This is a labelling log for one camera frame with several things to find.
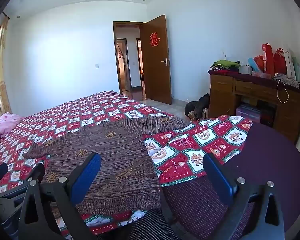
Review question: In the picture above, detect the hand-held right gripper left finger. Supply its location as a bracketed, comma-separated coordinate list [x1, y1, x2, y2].
[18, 152, 102, 240]

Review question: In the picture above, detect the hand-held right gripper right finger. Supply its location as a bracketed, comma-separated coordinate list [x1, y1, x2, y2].
[202, 153, 285, 240]

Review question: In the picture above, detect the brown knitted sweater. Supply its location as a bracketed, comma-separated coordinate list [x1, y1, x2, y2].
[22, 112, 187, 215]

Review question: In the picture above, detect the pile of folded clothes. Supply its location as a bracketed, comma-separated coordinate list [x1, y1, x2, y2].
[210, 60, 241, 72]

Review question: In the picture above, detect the red checkered printed blanket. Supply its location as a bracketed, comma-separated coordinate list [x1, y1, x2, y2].
[0, 90, 253, 233]

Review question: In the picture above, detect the pink pillow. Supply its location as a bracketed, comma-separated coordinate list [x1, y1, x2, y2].
[0, 112, 22, 144]

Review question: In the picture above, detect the purple dotted bed sheet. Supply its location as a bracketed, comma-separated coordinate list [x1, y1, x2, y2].
[162, 122, 300, 240]

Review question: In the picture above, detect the purple storage box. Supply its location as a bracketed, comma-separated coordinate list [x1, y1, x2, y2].
[236, 104, 262, 123]

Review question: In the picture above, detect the black bag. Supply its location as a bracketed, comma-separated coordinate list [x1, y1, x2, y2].
[185, 93, 210, 120]

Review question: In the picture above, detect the person's dark knitted clothing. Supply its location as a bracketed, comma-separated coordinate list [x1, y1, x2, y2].
[95, 209, 182, 240]

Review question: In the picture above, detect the dark storage box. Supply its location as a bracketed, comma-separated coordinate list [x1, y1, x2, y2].
[261, 102, 277, 127]

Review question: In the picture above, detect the wooden desk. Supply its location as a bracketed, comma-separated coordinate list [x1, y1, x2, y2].
[209, 70, 300, 145]

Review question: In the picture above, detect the dark red desk cloth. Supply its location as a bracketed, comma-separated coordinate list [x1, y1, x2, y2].
[208, 69, 300, 91]

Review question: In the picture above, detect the pink tissue box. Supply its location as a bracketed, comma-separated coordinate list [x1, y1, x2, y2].
[252, 71, 272, 79]

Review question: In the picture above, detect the brown wooden door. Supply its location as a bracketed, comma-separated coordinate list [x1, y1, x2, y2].
[146, 14, 172, 105]

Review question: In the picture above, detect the light blue bag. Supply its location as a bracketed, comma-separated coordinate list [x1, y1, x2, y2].
[247, 57, 260, 72]

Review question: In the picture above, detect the small red bag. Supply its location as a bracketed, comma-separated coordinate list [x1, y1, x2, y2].
[254, 55, 265, 72]

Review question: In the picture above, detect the white paper bag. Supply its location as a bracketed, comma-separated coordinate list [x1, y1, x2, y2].
[284, 49, 297, 79]

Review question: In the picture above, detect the pale green bag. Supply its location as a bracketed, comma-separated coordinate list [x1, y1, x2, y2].
[292, 57, 300, 83]

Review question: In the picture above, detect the red paper door decoration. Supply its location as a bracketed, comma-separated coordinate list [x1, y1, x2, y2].
[150, 32, 161, 47]

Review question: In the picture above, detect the white cord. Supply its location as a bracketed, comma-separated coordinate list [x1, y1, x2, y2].
[276, 79, 290, 103]

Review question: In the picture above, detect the brown door frame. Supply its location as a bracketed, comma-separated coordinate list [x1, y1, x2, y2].
[113, 21, 148, 96]

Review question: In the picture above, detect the red gift bag with handles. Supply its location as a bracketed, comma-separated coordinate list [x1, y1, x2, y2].
[273, 48, 287, 75]

